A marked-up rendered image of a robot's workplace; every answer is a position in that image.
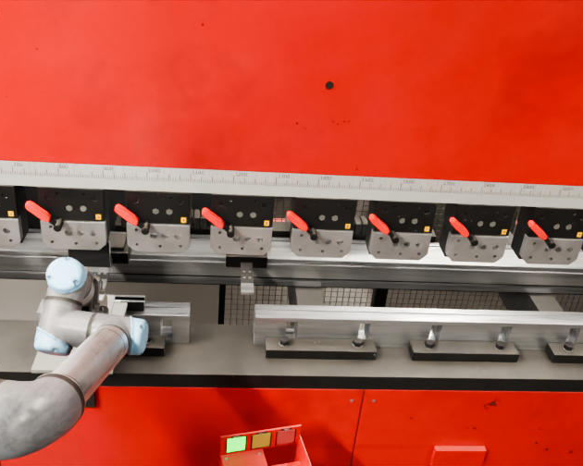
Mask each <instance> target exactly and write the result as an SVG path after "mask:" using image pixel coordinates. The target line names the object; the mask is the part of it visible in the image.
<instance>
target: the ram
mask: <svg viewBox="0 0 583 466"><path fill-rule="evenodd" d="M0 161H13V162H33V163H55V164H75V165H97V166H138V167H158V168H178V169H200V170H220V171H242V172H262V173H283V174H304V175H325V176H346V177H367V178H408V179H428V180H450V181H470V182H491V183H512V184H533V185H553V186H575V187H583V0H0ZM0 185H13V186H35V187H58V188H81V189H103V190H148V191H170V192H193V193H215V194H239V195H261V196H283V197H306V198H329V199H351V200H374V201H396V202H441V203H463V204H487V205H509V206H532V207H554V208H577V209H583V199H581V198H560V197H538V196H516V195H494V194H473V193H451V192H429V191H408V190H365V189H343V188H321V187H299V186H278V185H255V184H234V183H213V182H190V181H169V180H147V179H125V178H83V177H60V176H39V175H17V174H0Z"/></svg>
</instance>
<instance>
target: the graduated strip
mask: <svg viewBox="0 0 583 466"><path fill-rule="evenodd" d="M0 174H17V175H39V176H60V177H83V178H125V179H147V180H169V181H190V182H213V183H234V184H255V185H278V186H299V187H321V188H343V189H365V190H408V191H429V192H451V193H473V194H494V195H516V196H538V197H560V198H581V199H583V187H575V186H553V185H533V184H512V183H491V182H470V181H450V180H428V179H408V178H367V177H346V176H325V175H304V174H283V173H262V172H242V171H220V170H200V169H178V168H158V167H138V166H97V165H75V164H55V163H33V162H13V161H0Z"/></svg>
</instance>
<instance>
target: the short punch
mask: <svg viewBox="0 0 583 466"><path fill-rule="evenodd" d="M68 257H70V258H73V259H75V260H77V261H78V262H80V263H81V264H82V265H83V266H84V267H85V269H87V270H89V272H95V273H111V248H110V239H108V241H107V244H106V246H104V247H103V248H102V249H100V250H99V251H98V250H70V249H68Z"/></svg>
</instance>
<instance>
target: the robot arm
mask: <svg viewBox="0 0 583 466"><path fill-rule="evenodd" d="M96 279H97V280H98V281H97V280H96ZM46 281H47V284H48V288H47V291H46V295H45V301H44V304H43V310H42V314H41V318H40V321H39V324H38V326H37V331H36V335H35V341H34V347H35V349H36V350H38V351H40V352H42V353H45V354H50V355H55V356H68V357H67V358H66V359H65V360H64V361H63V362H62V363H61V364H60V365H59V366H58V367H56V368H55V370H54V371H53V372H52V373H49V374H43V375H41V376H39V377H37V378H36V379H35V380H34V381H14V380H5V379H0V460H13V459H17V458H22V457H24V456H27V455H30V454H32V453H35V452H37V451H39V450H41V449H43V448H46V447H48V446H50V445H51V444H53V443H55V442H56V441H57V440H58V439H60V438H61V437H62V436H64V435H65V434H67V433H68V432H69V431H70V430H71V429H72V428H73V427H74V426H75V425H76V423H77V422H78V421H79V420H80V418H81V416H82V415H83V413H84V411H85V404H86V403H85V402H86V401H87V400H88V399H89V397H90V396H91V395H92V394H93V392H94V391H95V390H96V389H97V388H98V387H99V386H100V385H101V384H102V383H103V381H104V380H105V379H106V378H107V376H108V375H109V374H110V373H111V371H112V370H113V369H114V368H115V367H116V365H117V364H118V363H119V362H120V360H121V359H122V358H123V357H124V355H125V354H128V355H129V356H130V355H141V354H142V353H143V352H144V350H145V347H146V344H147V339H148V324H147V322H146V321H145V320H143V319H138V318H133V317H131V316H129V317H127V316H120V315H113V314H109V309H108V308H107V295H106V294H104V296H103V298H102V300H99V293H100V290H101V291H102V290H103V281H102V279H101V277H100V276H92V275H91V273H90V272H89V270H87V269H85V267H84V266H83V265H82V264H81V263H80V262H78V261H77V260H75V259H73V258H70V257H61V258H58V259H56V260H54V261H53V262H52V263H51V264H50V265H49V266H48V268H47V271H46ZM100 281H101V287H100ZM73 348H76V349H75V350H74V351H73V352H72V353H71V351H72V350H73ZM70 353H71V354H70ZM69 354H70V355H69Z"/></svg>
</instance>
